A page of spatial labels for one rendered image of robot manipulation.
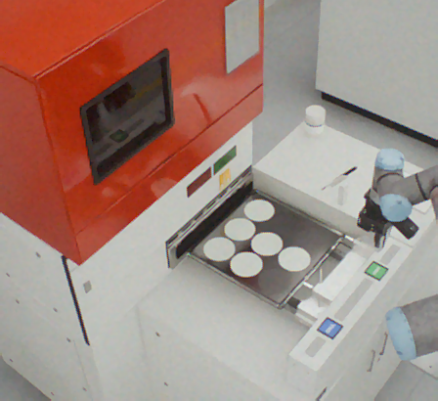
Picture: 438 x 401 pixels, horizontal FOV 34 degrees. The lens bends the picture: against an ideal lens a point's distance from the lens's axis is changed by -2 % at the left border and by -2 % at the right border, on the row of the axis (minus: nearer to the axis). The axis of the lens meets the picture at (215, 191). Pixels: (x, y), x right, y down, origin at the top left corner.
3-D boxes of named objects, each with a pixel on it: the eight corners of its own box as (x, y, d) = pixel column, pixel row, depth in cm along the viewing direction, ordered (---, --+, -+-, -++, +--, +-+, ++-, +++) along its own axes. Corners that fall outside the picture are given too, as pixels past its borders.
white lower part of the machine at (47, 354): (7, 371, 305) (-49, 244, 248) (135, 257, 350) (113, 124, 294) (125, 468, 272) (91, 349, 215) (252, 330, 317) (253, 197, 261)
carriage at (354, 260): (294, 320, 217) (294, 314, 215) (357, 247, 237) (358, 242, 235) (317, 333, 213) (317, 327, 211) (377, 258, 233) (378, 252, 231)
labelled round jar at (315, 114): (300, 132, 262) (301, 111, 256) (311, 122, 266) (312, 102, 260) (317, 140, 259) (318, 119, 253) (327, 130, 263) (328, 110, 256)
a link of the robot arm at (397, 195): (418, 193, 172) (411, 162, 180) (376, 209, 177) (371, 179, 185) (430, 212, 177) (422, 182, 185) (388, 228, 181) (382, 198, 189)
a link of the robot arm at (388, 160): (377, 166, 182) (373, 145, 188) (372, 198, 189) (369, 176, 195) (409, 166, 181) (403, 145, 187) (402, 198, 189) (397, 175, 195)
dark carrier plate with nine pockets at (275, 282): (191, 252, 232) (191, 251, 231) (254, 193, 251) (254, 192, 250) (279, 304, 216) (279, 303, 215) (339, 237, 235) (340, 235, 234)
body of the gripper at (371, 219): (369, 212, 208) (373, 182, 200) (395, 225, 204) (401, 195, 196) (356, 228, 204) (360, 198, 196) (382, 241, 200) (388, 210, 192)
